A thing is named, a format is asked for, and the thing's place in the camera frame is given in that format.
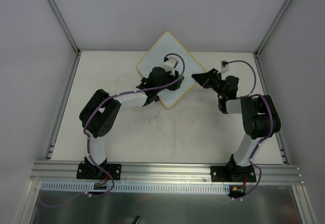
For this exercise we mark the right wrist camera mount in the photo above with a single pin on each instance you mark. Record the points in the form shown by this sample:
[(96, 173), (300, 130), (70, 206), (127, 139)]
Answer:
[(224, 67)]

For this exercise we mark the yellow framed whiteboard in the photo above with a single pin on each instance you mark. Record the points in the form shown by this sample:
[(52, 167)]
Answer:
[(166, 44)]

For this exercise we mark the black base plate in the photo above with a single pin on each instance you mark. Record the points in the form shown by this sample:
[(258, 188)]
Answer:
[(88, 171), (232, 174)]

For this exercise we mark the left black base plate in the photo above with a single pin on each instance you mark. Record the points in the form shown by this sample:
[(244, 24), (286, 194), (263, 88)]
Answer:
[(88, 171)]

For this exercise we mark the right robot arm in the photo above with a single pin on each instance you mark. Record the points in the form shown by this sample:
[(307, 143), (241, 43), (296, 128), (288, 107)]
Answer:
[(260, 121)]

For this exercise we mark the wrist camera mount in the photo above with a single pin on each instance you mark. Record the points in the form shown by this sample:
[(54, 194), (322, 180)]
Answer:
[(224, 67), (170, 65)]

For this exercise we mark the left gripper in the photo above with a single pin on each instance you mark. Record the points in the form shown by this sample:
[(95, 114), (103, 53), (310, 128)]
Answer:
[(176, 82)]

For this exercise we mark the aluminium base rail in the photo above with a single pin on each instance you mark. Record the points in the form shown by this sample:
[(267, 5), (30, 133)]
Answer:
[(164, 173)]

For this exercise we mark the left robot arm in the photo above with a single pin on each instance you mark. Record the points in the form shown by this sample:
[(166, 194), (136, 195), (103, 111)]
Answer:
[(99, 114)]

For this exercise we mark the right aluminium frame post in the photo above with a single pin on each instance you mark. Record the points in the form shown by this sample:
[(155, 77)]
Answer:
[(272, 28)]

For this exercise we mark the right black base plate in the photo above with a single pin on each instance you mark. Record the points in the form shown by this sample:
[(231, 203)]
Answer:
[(232, 174)]

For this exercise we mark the small black object bottom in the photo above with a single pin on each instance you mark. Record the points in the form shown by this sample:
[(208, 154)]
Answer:
[(137, 220)]

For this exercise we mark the slotted white cable duct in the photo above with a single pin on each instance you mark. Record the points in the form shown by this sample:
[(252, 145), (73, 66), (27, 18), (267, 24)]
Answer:
[(216, 189)]

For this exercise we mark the aluminium frame post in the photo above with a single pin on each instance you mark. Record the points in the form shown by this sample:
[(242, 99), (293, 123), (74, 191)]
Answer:
[(272, 28), (63, 25)]

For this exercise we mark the left aluminium frame post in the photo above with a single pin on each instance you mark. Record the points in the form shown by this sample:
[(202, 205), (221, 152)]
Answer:
[(63, 25)]

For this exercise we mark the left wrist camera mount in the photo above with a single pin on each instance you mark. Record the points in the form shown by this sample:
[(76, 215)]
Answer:
[(170, 65)]

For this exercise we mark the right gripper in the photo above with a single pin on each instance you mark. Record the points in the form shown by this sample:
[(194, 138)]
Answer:
[(213, 78)]

